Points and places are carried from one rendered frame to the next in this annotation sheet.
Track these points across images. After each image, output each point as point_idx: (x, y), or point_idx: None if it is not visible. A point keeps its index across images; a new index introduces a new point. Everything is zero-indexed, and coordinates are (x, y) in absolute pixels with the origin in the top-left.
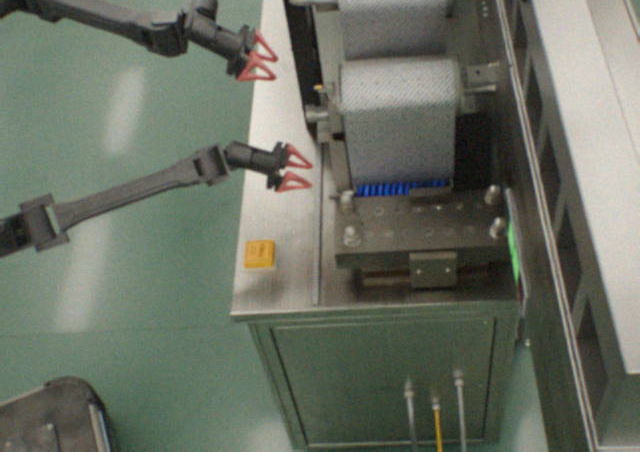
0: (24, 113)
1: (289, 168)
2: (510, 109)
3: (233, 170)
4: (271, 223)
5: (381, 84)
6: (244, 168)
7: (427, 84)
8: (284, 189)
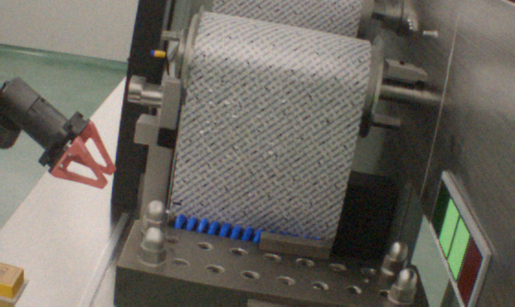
0: None
1: (74, 226)
2: (462, 37)
3: (1, 140)
4: (27, 262)
5: (262, 29)
6: (18, 119)
7: (331, 45)
8: (63, 172)
